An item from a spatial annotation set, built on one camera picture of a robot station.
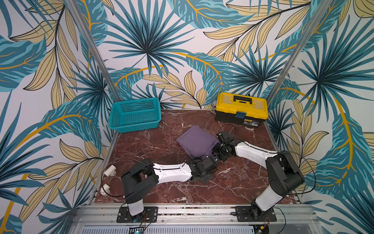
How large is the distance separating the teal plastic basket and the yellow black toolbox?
1.50ft

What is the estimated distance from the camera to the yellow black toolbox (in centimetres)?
100

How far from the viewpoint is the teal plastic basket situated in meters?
1.09
